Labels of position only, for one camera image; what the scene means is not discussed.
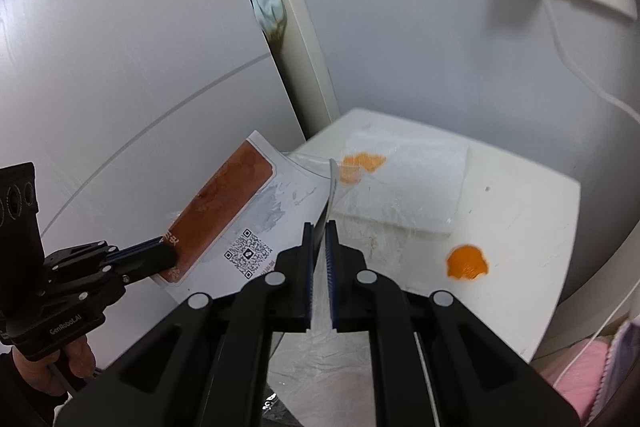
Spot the black sleeved left forearm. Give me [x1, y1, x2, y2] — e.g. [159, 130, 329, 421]
[0, 352, 57, 427]

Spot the orange peel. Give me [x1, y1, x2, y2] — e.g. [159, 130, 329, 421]
[339, 152, 388, 185]
[445, 245, 490, 282]

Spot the white nightstand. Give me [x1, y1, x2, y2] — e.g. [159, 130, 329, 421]
[272, 107, 583, 427]

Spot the clear plastic wrap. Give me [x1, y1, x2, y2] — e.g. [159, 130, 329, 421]
[262, 127, 473, 427]

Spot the white cable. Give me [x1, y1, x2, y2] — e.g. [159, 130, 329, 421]
[517, 0, 640, 388]

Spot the brown and white packet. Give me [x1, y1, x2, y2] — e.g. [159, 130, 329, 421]
[150, 130, 333, 303]

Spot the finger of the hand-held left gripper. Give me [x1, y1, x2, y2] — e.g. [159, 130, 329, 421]
[117, 247, 180, 283]
[102, 241, 163, 259]

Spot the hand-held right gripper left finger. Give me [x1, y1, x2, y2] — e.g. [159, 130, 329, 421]
[52, 222, 317, 427]

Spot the white tissue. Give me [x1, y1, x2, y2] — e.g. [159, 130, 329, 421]
[330, 129, 471, 243]

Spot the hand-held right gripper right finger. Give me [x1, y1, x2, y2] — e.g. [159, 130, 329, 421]
[325, 219, 581, 427]

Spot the person's left hand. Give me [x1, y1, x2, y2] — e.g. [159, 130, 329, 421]
[12, 337, 97, 395]

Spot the cream door frame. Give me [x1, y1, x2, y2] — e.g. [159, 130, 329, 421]
[250, 0, 342, 142]

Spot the pink cloth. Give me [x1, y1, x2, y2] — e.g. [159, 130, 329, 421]
[537, 337, 626, 427]

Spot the white wardrobe door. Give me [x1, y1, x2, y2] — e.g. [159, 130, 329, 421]
[0, 0, 307, 358]

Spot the pale striped cloth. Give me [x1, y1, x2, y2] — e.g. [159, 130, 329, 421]
[597, 312, 640, 413]

